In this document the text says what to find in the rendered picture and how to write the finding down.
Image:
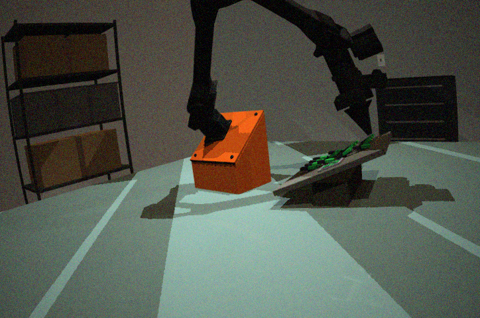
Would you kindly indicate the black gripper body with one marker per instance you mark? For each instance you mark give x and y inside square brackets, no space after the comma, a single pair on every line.
[350,94]

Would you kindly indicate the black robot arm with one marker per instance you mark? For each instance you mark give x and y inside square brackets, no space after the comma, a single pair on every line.
[331,40]

